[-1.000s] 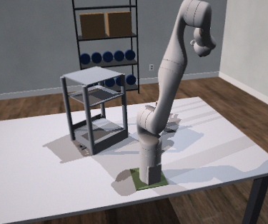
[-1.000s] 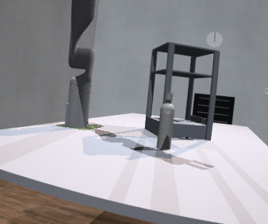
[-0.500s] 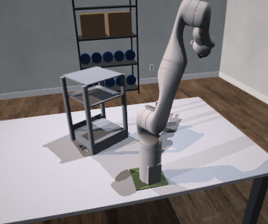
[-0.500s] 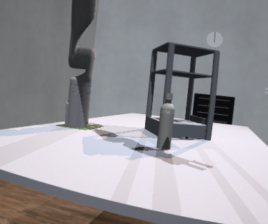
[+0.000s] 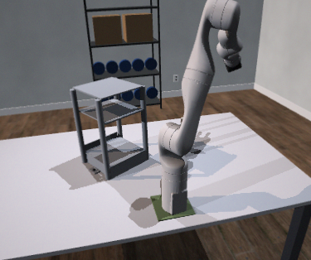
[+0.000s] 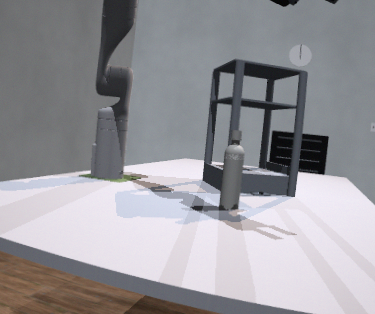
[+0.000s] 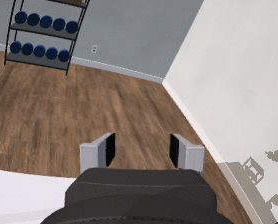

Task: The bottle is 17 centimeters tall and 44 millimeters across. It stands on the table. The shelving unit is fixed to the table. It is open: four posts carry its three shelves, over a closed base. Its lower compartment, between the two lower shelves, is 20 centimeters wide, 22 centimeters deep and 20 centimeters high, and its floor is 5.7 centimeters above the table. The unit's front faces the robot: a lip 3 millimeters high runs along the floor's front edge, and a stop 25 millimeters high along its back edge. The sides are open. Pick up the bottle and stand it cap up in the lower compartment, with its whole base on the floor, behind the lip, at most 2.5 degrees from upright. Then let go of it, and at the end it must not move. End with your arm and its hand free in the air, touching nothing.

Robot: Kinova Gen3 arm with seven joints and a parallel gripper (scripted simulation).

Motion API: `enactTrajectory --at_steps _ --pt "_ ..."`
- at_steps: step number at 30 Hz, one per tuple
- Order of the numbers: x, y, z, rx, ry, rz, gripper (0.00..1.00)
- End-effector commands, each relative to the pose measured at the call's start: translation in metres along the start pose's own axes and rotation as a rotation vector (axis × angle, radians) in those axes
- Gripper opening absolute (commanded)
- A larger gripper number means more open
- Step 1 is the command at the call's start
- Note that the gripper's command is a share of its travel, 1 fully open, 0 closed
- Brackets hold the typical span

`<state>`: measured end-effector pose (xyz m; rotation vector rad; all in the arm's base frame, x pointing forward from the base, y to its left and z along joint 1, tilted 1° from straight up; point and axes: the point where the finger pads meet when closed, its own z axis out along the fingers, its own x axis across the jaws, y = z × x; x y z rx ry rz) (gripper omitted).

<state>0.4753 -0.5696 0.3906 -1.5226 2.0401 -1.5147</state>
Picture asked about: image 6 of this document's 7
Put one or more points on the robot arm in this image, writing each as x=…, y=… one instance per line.
x=108, y=152

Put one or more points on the dark grey shelving unit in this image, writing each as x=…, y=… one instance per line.
x=272, y=178

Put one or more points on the grey bottle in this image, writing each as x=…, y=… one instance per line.
x=232, y=173

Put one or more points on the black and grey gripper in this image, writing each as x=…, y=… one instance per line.
x=284, y=3

